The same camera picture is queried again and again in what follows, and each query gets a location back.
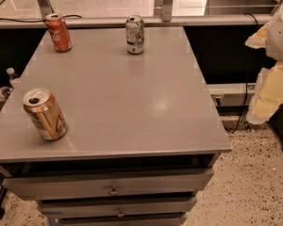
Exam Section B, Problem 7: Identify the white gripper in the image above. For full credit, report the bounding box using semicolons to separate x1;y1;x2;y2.
245;4;283;124

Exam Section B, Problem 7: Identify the orange gold soda can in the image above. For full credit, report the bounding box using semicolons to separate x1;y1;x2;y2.
23;88;68;140

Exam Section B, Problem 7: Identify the white green 7up can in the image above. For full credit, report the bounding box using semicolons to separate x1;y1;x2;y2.
125;15;144;54

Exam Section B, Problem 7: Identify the red coca-cola can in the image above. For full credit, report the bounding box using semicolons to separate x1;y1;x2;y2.
45;13;73;53

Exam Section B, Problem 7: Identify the grey drawer cabinet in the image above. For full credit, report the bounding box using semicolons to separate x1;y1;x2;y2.
0;25;233;226

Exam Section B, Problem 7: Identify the bottom grey drawer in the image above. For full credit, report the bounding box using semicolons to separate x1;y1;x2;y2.
58;213;187;226

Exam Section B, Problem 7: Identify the grey drawer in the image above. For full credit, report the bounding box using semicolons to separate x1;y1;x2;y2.
3;169;213;201
39;196;196;218
58;213;187;226

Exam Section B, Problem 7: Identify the middle grey drawer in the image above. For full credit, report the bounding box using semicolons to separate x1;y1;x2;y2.
39;196;196;218

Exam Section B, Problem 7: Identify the top grey drawer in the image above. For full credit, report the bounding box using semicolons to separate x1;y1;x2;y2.
3;169;213;201

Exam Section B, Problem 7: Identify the clear plastic bottle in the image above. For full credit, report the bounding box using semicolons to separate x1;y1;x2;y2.
6;68;21;87

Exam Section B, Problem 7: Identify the black hanging cable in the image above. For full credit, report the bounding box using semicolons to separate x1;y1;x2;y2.
222;12;259;134

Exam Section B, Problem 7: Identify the metal frame post centre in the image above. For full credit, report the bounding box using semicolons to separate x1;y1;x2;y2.
154;0;174;22

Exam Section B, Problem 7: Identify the black cable on rail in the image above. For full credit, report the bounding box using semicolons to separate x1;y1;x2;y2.
0;14;83;24

